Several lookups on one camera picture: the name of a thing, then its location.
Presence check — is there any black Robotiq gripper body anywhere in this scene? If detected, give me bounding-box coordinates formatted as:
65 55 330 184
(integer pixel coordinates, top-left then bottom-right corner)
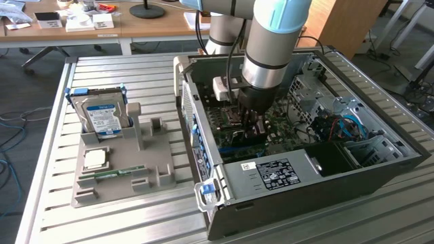
237 85 280 113

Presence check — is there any Nvidia graphics card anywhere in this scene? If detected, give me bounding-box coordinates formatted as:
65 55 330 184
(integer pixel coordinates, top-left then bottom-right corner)
230 128 269 148

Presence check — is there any metal CPU socket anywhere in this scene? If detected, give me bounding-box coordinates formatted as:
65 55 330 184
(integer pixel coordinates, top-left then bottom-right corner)
221 106 246 125

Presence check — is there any green Dell motherboard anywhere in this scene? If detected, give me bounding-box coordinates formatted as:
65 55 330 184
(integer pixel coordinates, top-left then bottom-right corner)
203 93 309 165

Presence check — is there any silver metal drive cage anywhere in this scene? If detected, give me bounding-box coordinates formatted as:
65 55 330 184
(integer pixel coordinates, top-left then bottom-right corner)
288 73 412 167

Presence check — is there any blue plastic card retainer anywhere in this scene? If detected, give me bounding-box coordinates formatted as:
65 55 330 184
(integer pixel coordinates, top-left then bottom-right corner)
190 124 206 155

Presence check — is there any grey power supply unit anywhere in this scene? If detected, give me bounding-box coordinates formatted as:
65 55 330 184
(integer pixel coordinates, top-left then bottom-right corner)
217 149 322 201

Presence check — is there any grey latch with blue tab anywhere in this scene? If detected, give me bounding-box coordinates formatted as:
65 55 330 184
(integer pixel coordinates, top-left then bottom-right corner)
193 177 228 212

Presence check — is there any black open PC case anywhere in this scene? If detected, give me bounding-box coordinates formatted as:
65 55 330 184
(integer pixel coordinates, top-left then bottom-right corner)
173 49 429 241

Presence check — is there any white paper stack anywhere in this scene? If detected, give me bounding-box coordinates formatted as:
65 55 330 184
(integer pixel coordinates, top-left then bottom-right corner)
183 11 212 32

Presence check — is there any wooden cabinet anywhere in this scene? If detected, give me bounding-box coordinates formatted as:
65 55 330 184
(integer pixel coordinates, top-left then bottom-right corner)
284 0 389 59

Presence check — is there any hard disk with blue rails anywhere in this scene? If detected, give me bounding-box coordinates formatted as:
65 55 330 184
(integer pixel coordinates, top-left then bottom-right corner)
65 85 137 140

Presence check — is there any black floor stand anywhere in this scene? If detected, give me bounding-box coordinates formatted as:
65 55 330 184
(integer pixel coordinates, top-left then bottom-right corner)
385 43 434 102

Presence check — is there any black round lamp base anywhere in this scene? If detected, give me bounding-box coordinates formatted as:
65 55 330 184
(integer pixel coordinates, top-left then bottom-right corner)
129 0 167 19

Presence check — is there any silver CPU chip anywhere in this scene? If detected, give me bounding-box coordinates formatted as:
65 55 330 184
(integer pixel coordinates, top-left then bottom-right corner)
83 149 110 170

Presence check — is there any grey parts rack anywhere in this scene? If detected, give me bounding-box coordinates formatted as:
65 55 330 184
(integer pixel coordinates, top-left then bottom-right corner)
70 101 181 209

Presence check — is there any small white box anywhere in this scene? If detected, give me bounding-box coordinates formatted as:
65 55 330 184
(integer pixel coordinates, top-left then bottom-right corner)
93 13 115 30

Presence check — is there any red small object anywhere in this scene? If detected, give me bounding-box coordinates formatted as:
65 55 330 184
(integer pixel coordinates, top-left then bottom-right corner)
97 3 119 13

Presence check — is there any white box with round roll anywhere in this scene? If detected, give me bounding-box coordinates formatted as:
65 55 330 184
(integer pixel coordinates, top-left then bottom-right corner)
65 13 97 33

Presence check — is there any white box with black top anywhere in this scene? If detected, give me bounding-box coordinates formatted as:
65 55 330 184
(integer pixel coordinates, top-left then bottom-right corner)
35 11 65 29

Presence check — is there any wooden desk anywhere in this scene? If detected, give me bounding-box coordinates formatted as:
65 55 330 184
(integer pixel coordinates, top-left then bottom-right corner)
0 0 309 49

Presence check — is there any white paper card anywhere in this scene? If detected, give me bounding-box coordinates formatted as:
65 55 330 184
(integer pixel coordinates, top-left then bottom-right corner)
6 22 33 31

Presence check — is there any clear plastic bag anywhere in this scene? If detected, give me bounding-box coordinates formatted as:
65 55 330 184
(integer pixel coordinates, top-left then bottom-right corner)
0 1 34 24

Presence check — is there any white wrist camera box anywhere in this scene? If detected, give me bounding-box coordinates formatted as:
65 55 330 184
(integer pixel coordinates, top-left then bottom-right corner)
213 76 245 101

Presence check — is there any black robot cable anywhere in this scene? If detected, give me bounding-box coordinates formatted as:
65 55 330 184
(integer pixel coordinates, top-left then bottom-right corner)
194 9 248 102

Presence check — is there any black power connector with wires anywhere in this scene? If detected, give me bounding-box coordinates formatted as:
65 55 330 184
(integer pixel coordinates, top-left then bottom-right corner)
310 115 344 143

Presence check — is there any black cable behind case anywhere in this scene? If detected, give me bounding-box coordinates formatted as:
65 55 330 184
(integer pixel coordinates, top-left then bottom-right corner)
294 36 340 56

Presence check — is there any blue SATA wire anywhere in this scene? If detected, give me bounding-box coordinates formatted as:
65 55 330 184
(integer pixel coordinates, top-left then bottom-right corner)
341 114 370 141

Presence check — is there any white table frame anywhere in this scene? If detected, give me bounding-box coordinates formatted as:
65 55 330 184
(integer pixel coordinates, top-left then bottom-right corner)
372 0 434 51

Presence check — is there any grey floor cable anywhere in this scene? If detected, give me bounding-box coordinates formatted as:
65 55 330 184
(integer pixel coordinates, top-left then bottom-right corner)
0 106 54 123

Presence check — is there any blue floor cable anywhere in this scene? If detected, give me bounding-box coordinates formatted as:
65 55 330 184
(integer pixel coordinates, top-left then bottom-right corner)
0 121 27 219

